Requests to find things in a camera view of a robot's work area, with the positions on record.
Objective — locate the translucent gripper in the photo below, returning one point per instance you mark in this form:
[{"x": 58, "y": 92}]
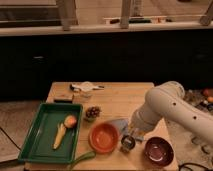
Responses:
[{"x": 134, "y": 131}]

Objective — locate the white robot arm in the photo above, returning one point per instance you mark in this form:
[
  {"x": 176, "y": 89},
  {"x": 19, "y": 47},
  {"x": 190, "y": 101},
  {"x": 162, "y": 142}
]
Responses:
[{"x": 166, "y": 101}]

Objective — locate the dark purple bowl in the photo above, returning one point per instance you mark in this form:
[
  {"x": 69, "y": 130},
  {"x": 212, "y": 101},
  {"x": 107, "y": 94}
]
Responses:
[{"x": 159, "y": 151}]

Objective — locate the red bowl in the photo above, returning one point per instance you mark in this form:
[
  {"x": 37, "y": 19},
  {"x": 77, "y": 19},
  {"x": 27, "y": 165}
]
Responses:
[{"x": 103, "y": 138}]

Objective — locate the small metal cup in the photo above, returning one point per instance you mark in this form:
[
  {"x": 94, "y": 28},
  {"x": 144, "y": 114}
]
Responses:
[{"x": 127, "y": 143}]

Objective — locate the grey cloth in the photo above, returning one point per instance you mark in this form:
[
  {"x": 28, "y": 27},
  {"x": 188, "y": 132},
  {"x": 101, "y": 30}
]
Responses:
[{"x": 121, "y": 125}]

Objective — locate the bunch of toy grapes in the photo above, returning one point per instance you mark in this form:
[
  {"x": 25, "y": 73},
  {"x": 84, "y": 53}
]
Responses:
[{"x": 92, "y": 113}]

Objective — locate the green toy pepper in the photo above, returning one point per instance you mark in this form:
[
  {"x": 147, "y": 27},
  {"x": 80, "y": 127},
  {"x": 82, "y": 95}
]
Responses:
[{"x": 86, "y": 156}]

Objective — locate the toy peach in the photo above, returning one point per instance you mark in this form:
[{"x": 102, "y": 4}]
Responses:
[{"x": 70, "y": 121}]

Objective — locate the white citrus juicer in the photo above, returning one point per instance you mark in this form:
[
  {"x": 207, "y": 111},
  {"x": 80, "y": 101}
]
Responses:
[{"x": 85, "y": 87}]

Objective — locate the toy yellow corn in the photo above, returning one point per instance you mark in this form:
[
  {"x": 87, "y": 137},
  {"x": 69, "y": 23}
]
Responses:
[{"x": 61, "y": 130}]

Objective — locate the green plastic tray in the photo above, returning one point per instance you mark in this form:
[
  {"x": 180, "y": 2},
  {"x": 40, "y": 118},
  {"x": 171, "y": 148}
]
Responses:
[{"x": 38, "y": 144}]

